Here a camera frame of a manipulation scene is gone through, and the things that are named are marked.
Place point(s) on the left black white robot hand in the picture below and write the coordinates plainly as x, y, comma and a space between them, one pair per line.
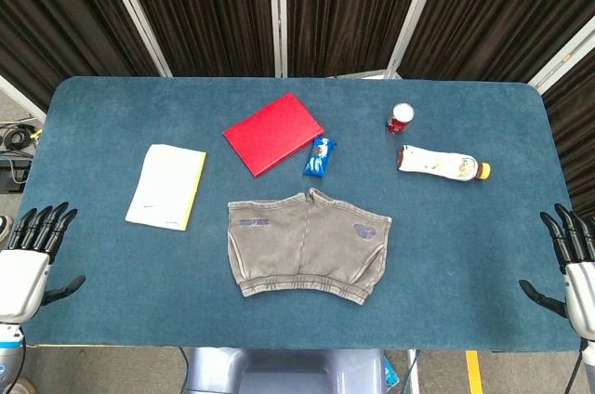
21, 275

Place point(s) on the brown folding screen panel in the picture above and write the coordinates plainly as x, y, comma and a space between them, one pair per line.
204, 8
56, 13
344, 8
502, 8

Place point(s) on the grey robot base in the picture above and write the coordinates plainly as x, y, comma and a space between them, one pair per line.
283, 371

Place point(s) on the white table leg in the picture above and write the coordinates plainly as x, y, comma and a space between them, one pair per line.
413, 371

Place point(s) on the grey floor power box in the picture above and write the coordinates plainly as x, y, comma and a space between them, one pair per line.
13, 174

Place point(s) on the red can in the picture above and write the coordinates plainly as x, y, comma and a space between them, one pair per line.
400, 121

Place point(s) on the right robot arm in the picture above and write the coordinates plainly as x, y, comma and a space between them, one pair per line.
589, 366

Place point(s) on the white labelled drink bottle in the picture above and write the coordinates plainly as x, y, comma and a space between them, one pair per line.
441, 164

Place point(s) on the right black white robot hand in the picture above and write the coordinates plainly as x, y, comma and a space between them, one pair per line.
583, 292

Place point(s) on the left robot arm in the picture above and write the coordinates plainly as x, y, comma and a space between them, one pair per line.
10, 357

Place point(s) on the blue cookie pack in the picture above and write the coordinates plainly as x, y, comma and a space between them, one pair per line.
318, 157

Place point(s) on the red notebook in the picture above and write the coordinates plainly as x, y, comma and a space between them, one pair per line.
272, 134

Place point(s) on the grey shorts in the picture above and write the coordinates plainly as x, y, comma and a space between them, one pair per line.
302, 250

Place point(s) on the white yellow notepad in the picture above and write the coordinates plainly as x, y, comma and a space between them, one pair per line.
162, 187

